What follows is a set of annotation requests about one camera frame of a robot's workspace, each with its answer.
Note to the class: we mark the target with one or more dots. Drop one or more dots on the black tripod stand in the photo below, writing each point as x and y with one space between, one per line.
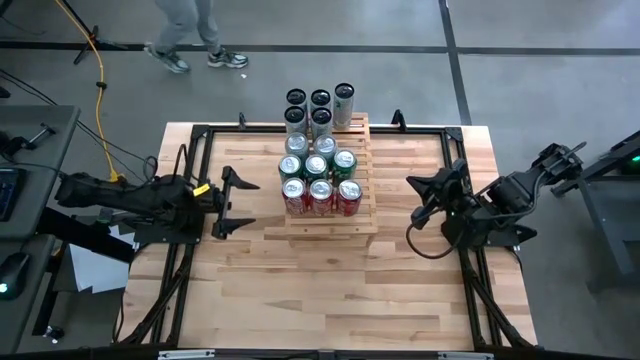
94 37

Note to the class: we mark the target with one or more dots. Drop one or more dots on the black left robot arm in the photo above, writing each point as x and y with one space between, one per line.
125 197

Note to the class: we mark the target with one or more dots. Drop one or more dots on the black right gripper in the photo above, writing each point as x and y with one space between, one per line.
447 192

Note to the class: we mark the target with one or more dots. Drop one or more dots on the silver metal bracket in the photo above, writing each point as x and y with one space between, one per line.
465 356
185 354

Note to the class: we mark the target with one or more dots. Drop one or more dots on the pink and silver can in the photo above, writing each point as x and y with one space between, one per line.
296 144
326 145

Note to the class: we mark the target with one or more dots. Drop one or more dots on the grey desk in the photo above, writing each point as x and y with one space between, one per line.
45 165

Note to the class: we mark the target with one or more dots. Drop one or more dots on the black tool on desk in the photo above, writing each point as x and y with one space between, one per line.
42 134

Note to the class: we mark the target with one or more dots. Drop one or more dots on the black keyboard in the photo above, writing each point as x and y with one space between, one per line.
10 192

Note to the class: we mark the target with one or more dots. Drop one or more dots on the red soda can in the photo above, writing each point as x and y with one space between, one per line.
294 192
321 194
349 195

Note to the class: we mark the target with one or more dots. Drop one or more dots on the person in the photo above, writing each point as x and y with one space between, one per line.
175 25

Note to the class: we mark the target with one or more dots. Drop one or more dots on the black computer mouse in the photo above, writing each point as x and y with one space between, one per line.
14 272

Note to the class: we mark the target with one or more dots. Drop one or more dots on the grey side table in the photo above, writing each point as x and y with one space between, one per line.
607 215

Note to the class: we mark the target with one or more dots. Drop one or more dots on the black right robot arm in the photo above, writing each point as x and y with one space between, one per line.
515 200

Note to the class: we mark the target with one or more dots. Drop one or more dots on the wooden slatted shelf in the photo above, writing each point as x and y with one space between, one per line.
330 230

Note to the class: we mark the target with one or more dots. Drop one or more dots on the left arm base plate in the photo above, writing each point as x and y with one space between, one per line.
165 237

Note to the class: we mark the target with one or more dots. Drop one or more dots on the green soda can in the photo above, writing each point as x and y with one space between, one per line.
316 165
345 162
290 165

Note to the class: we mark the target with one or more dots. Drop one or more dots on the black caster wheel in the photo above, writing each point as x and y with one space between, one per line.
54 332

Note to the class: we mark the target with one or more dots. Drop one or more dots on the black metal beam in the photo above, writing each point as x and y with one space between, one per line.
75 235

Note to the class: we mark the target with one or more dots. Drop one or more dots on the white paper sheet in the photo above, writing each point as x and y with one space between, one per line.
95 270

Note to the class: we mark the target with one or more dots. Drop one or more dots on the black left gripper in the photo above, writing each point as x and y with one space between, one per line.
217 202

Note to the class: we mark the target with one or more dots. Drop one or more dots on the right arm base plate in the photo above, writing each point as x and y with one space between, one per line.
520 234

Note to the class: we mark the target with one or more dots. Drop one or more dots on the yellow tape label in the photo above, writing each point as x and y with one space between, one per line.
201 190

